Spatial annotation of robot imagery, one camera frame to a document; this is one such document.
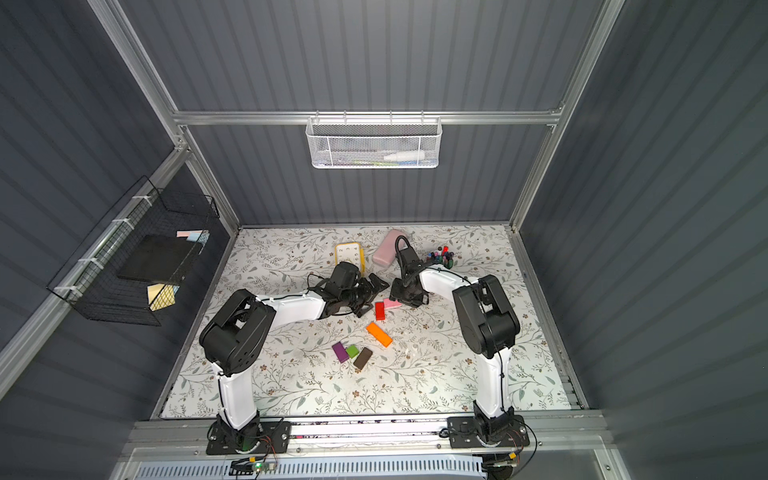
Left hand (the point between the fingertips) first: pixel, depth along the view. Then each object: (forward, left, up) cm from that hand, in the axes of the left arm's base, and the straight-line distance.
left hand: (390, 296), depth 92 cm
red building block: (-1, +3, -7) cm, 8 cm away
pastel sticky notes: (+8, +55, +20) cm, 59 cm away
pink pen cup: (+11, -17, +7) cm, 21 cm away
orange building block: (-9, +3, -7) cm, 12 cm away
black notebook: (-4, +55, +24) cm, 60 cm away
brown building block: (-17, +8, -7) cm, 20 cm away
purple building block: (-15, +15, -6) cm, 22 cm away
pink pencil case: (+24, +1, -6) cm, 25 cm away
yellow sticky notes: (-17, +47, +27) cm, 57 cm away
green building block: (-15, +11, -6) cm, 20 cm away
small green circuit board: (-42, +31, -7) cm, 53 cm away
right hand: (+2, -2, -6) cm, 6 cm away
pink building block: (0, +1, -6) cm, 6 cm away
